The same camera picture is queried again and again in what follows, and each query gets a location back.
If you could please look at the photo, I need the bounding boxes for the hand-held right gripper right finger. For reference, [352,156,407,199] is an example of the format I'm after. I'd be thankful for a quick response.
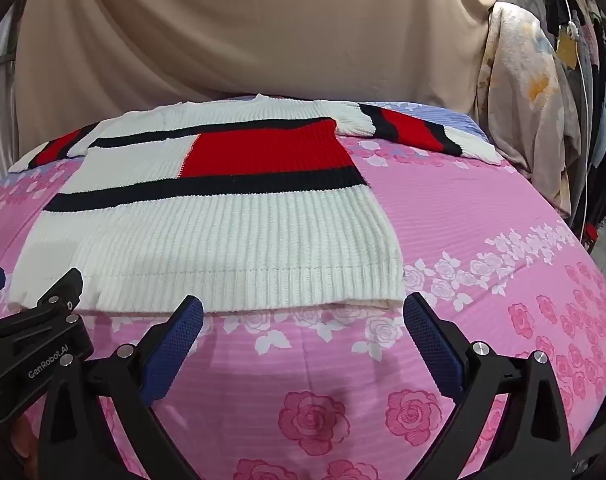
[403,292,580,480]

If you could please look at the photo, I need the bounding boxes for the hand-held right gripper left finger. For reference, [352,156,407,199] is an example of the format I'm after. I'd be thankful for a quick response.
[37,295,206,480]

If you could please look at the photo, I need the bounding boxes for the white red navy knit sweater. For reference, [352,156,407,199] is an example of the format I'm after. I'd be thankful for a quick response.
[6,92,504,314]

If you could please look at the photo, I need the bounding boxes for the dark hanging clothes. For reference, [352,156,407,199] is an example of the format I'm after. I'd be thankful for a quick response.
[543,0,606,281]

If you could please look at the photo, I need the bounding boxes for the person's left hand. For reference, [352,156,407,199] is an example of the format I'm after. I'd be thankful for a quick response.
[9,409,43,463]

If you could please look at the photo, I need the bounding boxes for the pink floral bedsheet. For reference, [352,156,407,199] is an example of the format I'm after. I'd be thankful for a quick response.
[0,94,606,480]

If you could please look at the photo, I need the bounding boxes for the cream floral hanging cloth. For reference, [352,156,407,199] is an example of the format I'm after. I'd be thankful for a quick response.
[475,0,584,219]

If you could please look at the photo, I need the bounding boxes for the beige backdrop cloth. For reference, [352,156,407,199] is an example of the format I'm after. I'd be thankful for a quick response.
[13,0,500,147]

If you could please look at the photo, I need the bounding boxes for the yellow tag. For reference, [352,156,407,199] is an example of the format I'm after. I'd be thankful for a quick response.
[556,26,580,69]

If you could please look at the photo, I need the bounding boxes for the white cable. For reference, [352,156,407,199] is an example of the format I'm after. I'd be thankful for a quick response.
[548,0,592,223]

